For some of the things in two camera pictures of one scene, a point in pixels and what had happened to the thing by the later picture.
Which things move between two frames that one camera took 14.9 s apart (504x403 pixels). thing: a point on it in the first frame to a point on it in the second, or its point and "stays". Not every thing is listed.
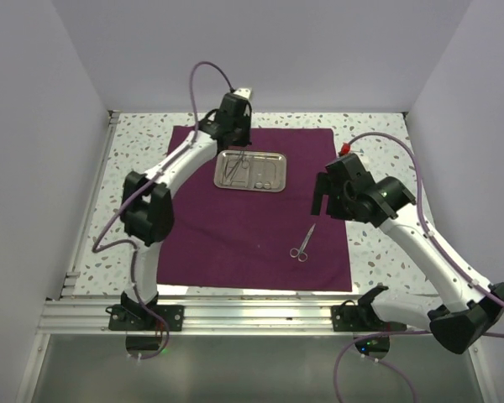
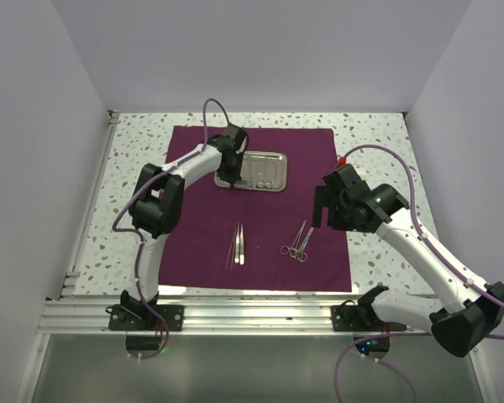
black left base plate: [136, 318] stays
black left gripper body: [243, 129] to [233, 172]
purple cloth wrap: [272, 240] stays
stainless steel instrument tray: [250, 170] stays
